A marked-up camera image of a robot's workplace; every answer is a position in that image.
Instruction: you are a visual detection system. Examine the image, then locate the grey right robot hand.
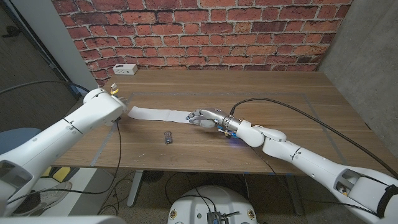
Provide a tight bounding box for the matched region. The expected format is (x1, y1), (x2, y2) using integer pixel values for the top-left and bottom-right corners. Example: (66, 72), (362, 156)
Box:
(185, 108), (243, 133)

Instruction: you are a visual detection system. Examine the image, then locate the white receipt paper strip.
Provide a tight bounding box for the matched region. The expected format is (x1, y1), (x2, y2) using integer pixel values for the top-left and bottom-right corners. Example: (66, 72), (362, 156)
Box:
(127, 105), (200, 124)

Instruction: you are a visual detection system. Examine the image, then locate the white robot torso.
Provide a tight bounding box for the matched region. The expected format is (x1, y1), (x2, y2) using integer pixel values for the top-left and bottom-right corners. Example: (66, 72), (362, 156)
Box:
(167, 185), (258, 224)

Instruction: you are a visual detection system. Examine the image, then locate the red brick print backdrop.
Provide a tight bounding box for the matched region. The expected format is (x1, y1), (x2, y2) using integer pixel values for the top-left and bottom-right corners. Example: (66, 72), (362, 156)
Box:
(51, 0), (354, 88)

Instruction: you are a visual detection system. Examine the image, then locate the grey table leg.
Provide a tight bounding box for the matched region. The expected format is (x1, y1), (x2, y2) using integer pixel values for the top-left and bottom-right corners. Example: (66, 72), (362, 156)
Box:
(285, 174), (305, 216)
(126, 170), (144, 208)

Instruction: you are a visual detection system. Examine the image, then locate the grey electronics box on torso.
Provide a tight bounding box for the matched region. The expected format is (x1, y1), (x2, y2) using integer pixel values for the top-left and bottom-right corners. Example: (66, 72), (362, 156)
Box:
(206, 211), (230, 224)

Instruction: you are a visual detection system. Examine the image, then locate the blue chair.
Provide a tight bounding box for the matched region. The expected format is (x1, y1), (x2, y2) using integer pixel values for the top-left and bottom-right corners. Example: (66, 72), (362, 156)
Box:
(0, 127), (43, 156)

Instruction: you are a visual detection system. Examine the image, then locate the person in dark trousers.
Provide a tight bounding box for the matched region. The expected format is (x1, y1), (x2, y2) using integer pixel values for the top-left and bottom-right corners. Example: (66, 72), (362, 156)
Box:
(12, 181), (73, 217)

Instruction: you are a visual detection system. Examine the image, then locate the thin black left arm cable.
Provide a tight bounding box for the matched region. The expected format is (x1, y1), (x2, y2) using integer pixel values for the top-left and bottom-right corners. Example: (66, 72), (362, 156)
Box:
(6, 119), (123, 206)

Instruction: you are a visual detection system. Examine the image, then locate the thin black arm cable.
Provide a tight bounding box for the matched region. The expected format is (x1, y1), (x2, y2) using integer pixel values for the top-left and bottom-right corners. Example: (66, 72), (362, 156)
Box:
(6, 119), (123, 206)
(250, 145), (379, 216)

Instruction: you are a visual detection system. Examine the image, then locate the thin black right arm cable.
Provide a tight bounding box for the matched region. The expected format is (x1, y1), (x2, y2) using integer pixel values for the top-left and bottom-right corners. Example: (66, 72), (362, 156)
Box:
(250, 145), (379, 216)

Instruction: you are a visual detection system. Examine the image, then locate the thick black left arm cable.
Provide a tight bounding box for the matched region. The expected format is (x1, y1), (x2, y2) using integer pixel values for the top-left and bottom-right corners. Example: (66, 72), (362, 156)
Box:
(0, 80), (91, 96)

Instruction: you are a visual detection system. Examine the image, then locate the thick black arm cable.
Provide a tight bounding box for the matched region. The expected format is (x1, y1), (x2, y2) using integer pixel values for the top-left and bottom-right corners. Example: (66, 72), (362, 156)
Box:
(0, 80), (91, 96)
(229, 97), (398, 179)

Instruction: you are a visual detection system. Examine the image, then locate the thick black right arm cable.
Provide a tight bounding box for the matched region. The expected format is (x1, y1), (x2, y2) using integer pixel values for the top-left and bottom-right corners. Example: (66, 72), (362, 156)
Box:
(229, 97), (398, 179)

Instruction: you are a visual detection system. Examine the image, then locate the black door handle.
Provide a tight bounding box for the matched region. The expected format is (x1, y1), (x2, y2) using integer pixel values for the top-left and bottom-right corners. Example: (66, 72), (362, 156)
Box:
(2, 26), (21, 39)

